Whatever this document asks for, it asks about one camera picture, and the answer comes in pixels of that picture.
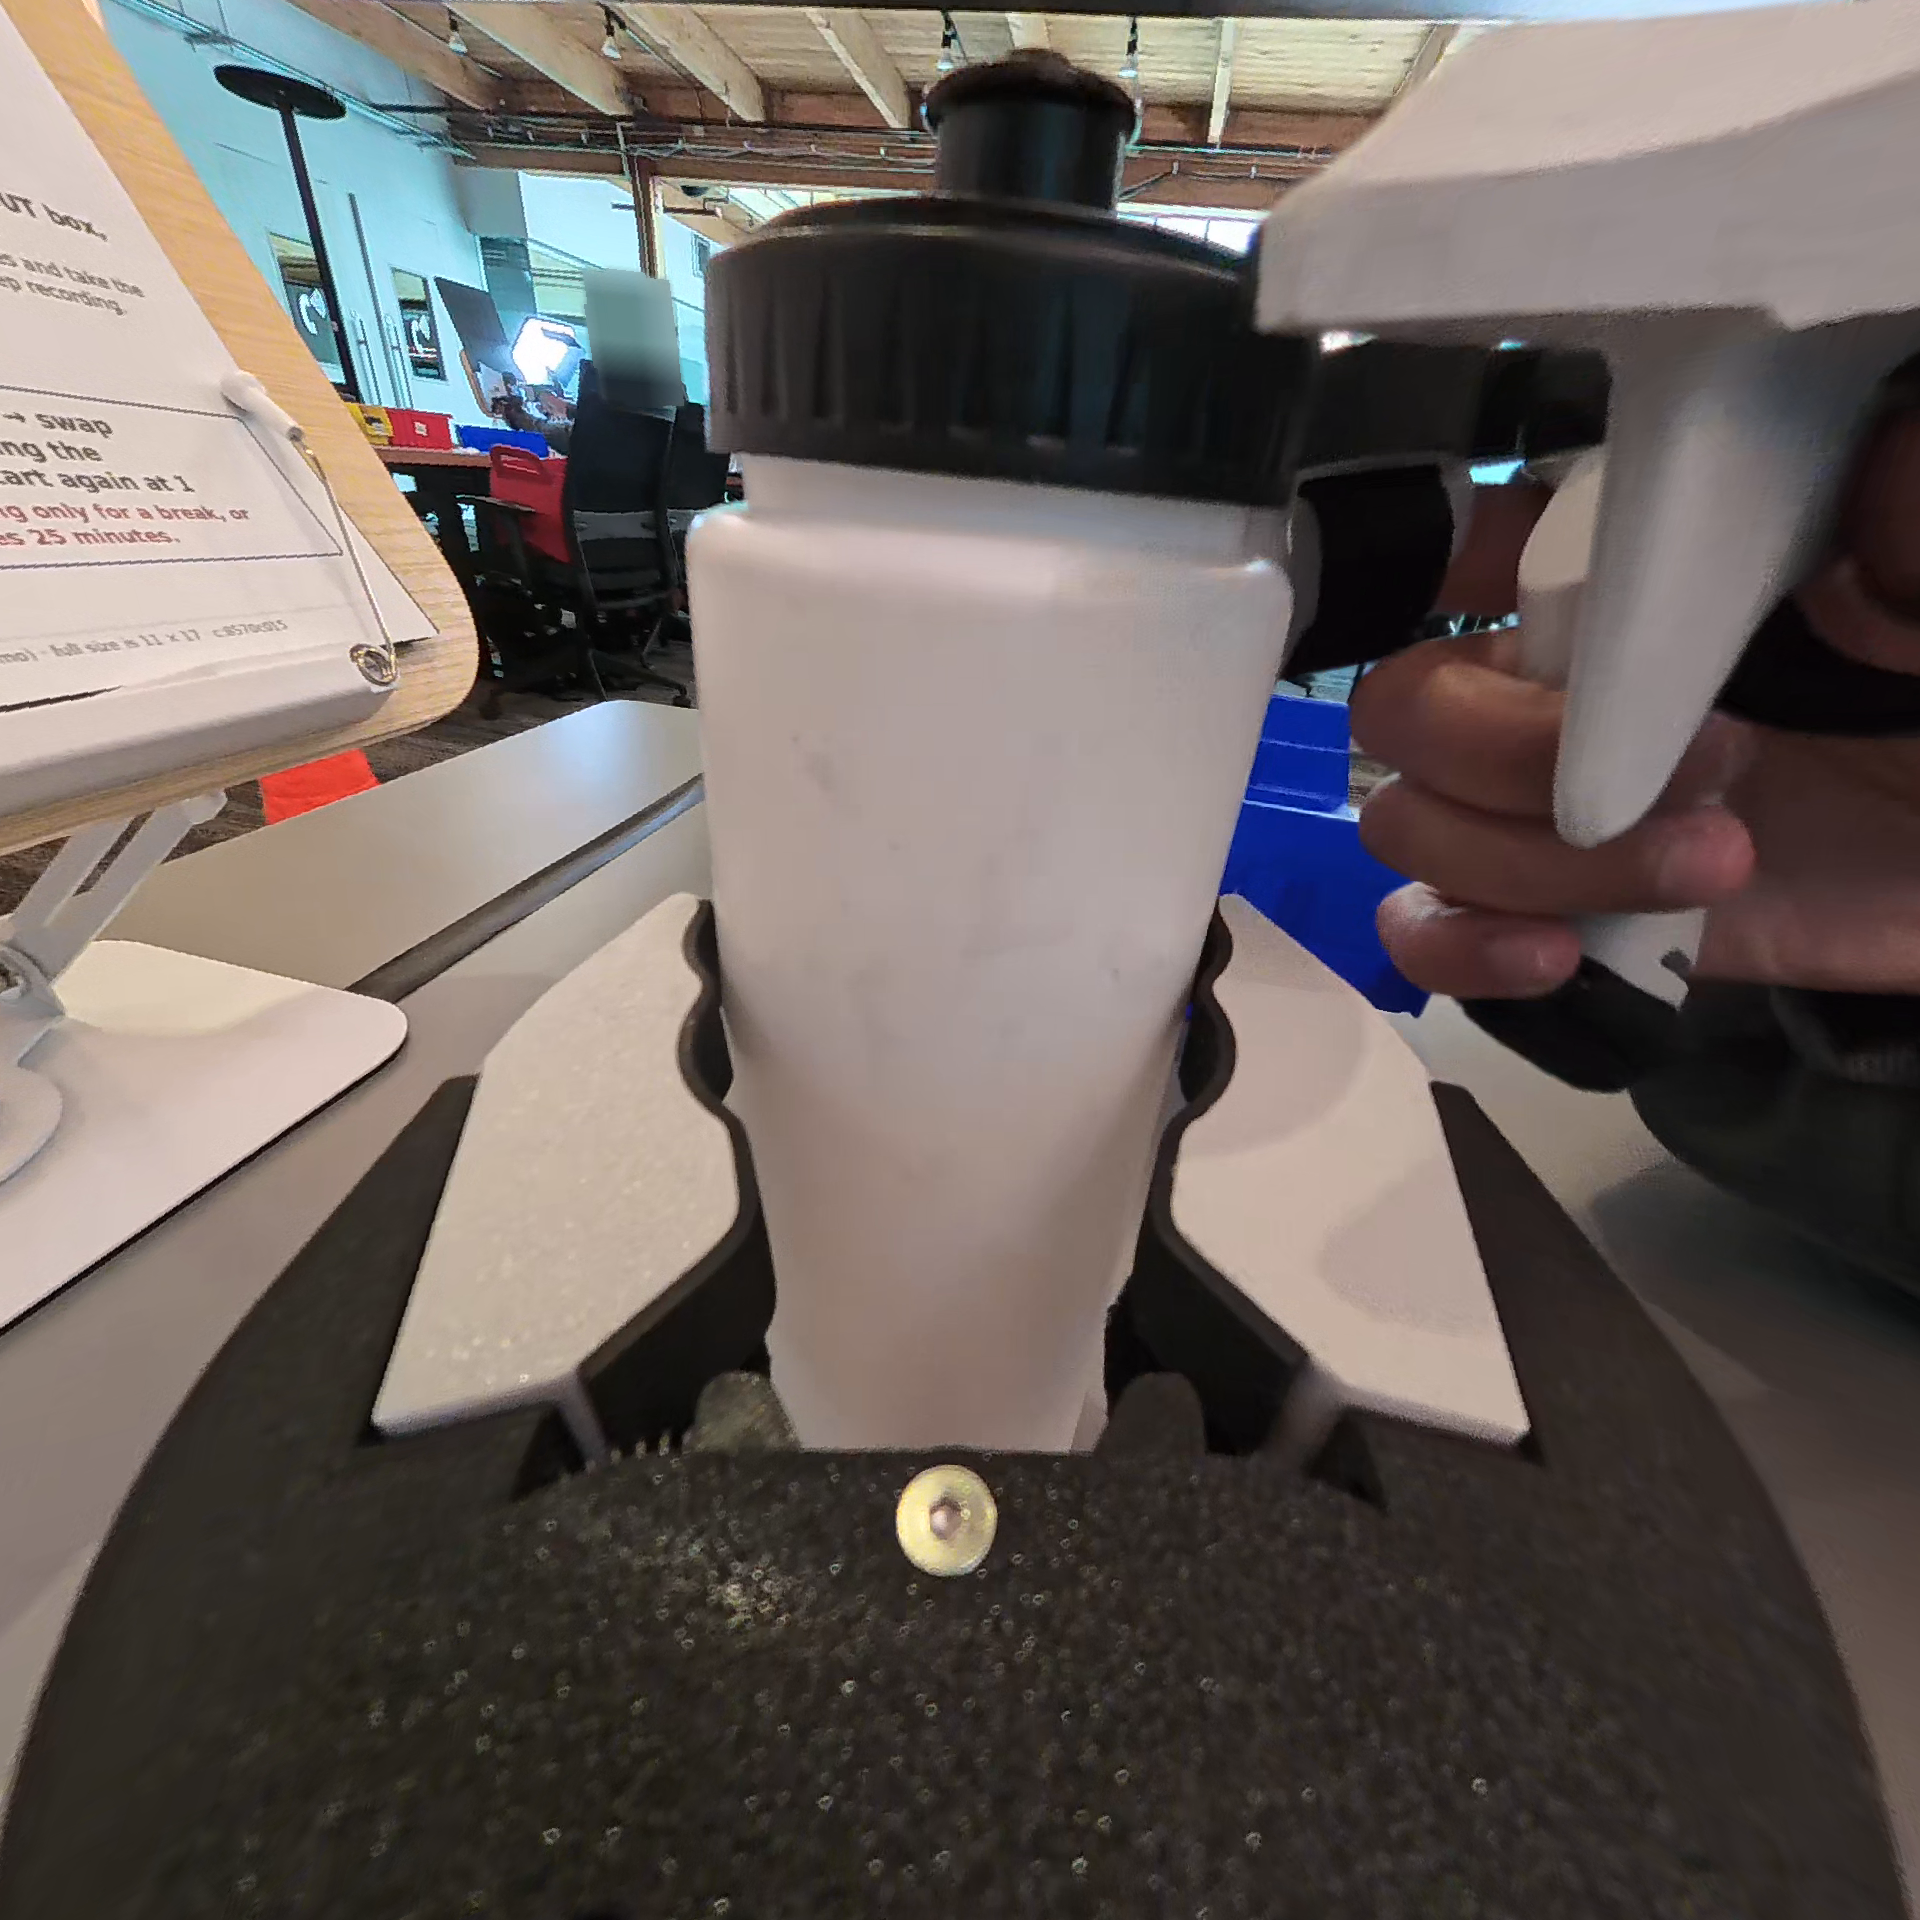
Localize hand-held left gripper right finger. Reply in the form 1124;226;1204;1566
1108;895;1536;1469

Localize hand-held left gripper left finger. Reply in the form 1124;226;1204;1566
371;895;778;1456

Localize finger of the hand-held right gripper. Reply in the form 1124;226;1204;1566
1287;462;1460;680
1252;21;1920;851

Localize blue plastic bin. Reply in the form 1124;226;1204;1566
1223;693;1433;1019

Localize white plastic bottle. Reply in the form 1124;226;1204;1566
680;450;1300;1454

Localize black bottle lid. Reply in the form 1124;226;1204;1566
702;52;1323;484

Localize orange traffic cone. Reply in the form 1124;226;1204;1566
263;749;377;826

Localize red chair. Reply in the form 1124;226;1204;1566
490;446;576;565

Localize black office chair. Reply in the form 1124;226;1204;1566
562;368;728;708

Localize printed instruction sheet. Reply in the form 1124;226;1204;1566
0;14;439;714

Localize black floor lamp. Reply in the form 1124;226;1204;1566
212;64;369;395

